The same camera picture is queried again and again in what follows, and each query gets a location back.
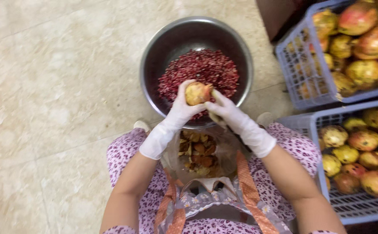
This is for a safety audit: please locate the person's right hand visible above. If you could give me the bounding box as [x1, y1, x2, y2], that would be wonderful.
[204, 89, 254, 138]

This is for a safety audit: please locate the person's left hand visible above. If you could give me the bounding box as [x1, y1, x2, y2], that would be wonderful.
[161, 79, 206, 134]

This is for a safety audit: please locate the yellow-red pomegranate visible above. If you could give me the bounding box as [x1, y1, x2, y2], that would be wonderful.
[185, 81, 214, 106]

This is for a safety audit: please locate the heap of red pomegranate seeds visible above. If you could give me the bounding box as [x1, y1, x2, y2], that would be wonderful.
[158, 49, 240, 121]

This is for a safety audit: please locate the steel bowl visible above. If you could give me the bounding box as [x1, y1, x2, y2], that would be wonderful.
[140, 16, 254, 129]

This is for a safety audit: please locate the heap of pomegranate peels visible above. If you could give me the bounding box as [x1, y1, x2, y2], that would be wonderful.
[177, 130, 219, 177]

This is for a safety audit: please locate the clear plastic bag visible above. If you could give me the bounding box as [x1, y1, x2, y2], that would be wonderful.
[161, 125, 252, 183]

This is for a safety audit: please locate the white slipper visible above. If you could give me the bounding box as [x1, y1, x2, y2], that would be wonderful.
[134, 120, 151, 133]
[256, 112, 275, 129]

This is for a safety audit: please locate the pink floral garment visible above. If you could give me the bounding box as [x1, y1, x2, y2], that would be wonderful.
[103, 123, 323, 234]

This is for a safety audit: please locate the grey crate of pomegranates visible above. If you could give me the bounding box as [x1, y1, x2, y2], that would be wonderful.
[277, 97, 378, 226]
[275, 0, 378, 111]

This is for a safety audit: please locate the dark brown furniture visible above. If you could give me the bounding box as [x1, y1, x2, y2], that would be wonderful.
[255, 0, 321, 43]

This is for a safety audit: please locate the apron with orange straps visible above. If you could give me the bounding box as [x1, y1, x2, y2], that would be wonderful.
[153, 150, 281, 234]

